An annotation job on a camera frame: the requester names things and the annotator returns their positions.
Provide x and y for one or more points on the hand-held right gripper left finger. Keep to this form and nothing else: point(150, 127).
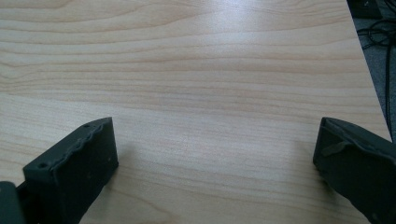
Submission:
point(74, 169)

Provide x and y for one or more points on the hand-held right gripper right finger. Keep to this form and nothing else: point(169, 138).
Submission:
point(358, 161)

